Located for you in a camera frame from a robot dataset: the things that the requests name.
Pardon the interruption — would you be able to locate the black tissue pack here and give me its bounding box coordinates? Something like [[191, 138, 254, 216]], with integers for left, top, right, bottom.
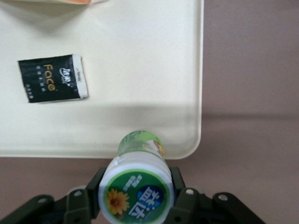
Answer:
[[17, 54, 90, 104]]

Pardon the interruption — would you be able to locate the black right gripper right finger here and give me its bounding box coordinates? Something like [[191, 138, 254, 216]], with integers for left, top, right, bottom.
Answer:
[[163, 167, 267, 224]]

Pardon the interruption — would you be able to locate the green gum bottle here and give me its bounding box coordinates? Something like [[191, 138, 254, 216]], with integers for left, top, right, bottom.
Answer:
[[98, 130, 176, 224]]

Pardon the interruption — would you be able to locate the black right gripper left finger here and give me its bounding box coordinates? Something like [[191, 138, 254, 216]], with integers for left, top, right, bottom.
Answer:
[[0, 167, 108, 224]]

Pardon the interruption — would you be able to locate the cream plastic tray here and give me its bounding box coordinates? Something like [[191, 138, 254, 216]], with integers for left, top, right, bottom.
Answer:
[[0, 0, 204, 161]]

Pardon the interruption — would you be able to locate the wrapped triangle sandwich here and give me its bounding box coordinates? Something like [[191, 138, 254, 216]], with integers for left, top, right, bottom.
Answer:
[[0, 0, 111, 11]]

